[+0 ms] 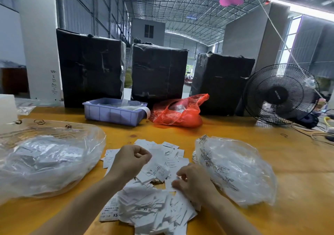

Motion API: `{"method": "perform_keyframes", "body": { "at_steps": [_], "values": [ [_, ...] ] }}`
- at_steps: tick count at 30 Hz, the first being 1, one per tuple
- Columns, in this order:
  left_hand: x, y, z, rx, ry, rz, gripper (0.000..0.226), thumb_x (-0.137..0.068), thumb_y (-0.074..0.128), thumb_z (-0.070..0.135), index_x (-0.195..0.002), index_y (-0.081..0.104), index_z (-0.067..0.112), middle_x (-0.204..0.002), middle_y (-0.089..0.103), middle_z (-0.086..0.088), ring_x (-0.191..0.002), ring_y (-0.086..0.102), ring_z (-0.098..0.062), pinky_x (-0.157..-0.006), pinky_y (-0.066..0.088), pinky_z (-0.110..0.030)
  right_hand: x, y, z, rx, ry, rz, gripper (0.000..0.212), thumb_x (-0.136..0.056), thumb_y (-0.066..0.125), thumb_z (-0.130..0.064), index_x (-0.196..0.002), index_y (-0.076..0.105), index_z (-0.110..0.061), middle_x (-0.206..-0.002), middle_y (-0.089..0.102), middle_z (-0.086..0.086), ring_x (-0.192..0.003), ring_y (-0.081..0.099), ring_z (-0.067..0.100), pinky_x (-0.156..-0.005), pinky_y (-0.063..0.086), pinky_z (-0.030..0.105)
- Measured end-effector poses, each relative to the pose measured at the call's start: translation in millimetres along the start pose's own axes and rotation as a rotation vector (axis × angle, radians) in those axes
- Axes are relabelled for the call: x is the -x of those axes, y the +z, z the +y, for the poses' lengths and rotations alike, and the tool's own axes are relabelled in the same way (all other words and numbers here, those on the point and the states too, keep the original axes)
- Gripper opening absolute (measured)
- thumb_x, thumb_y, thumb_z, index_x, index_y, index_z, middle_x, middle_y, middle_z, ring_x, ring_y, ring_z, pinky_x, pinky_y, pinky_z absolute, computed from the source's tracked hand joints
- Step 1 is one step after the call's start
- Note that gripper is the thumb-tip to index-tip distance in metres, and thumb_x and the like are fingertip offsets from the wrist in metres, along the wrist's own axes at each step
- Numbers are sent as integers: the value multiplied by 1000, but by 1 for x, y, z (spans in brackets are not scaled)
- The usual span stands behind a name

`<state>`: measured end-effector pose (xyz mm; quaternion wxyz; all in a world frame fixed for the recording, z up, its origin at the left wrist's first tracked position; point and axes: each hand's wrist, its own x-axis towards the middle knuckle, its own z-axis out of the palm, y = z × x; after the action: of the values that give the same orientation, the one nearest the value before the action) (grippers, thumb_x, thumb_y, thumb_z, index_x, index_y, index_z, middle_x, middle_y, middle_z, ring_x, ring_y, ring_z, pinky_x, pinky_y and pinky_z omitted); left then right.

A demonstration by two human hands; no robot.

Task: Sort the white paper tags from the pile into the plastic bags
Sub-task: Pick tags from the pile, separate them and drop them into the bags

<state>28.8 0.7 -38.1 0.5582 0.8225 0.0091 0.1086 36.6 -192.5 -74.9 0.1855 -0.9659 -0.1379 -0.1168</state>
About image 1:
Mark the red plastic bag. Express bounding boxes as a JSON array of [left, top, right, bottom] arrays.
[[151, 93, 210, 128]]

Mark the person's right forearm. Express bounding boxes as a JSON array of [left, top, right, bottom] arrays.
[[204, 196, 262, 235]]

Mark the brown wooden cabinet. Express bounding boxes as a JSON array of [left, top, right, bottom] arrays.
[[0, 66, 29, 95]]

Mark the white pillar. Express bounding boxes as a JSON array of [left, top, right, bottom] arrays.
[[15, 0, 63, 103]]

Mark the white foam box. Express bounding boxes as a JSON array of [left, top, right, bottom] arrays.
[[0, 94, 19, 134]]

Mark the large black wrapped bale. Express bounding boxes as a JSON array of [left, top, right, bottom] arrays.
[[131, 43, 189, 106], [56, 29, 127, 108], [190, 52, 256, 116]]

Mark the pile of white labels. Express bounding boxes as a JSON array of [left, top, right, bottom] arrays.
[[99, 139, 199, 235]]

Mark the person's right hand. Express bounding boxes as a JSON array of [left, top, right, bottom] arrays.
[[172, 163, 218, 206]]

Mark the blue plastic bin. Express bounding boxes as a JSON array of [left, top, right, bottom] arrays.
[[82, 97, 151, 127]]

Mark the large clear bag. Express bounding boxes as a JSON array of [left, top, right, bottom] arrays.
[[0, 119, 106, 204]]

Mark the person's left forearm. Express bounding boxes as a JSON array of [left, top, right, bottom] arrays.
[[31, 174, 123, 235]]

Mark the clear plastic bag black print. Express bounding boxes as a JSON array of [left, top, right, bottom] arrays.
[[193, 134, 278, 207]]

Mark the person's left hand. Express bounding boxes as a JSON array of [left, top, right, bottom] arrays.
[[108, 144, 153, 185]]

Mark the bundle of cables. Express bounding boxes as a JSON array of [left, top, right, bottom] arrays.
[[289, 114, 334, 145]]

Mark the grey cabin with window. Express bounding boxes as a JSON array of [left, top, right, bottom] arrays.
[[131, 18, 166, 47]]

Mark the black table fan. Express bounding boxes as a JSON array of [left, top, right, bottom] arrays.
[[243, 63, 320, 128]]

